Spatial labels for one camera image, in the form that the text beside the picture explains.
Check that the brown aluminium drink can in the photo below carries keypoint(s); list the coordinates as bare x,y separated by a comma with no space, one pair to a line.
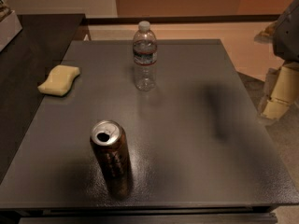
109,144

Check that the yellow sponge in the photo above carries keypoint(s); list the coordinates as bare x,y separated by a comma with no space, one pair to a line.
59,80

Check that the clear plastic water bottle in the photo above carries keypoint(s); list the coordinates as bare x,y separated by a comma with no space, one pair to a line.
145,57

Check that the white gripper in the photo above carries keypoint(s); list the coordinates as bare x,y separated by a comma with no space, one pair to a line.
288,34

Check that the dark side table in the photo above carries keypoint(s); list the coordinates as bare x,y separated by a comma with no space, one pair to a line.
24,64

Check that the white box on side table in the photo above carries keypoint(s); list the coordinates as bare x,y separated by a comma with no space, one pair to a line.
10,26

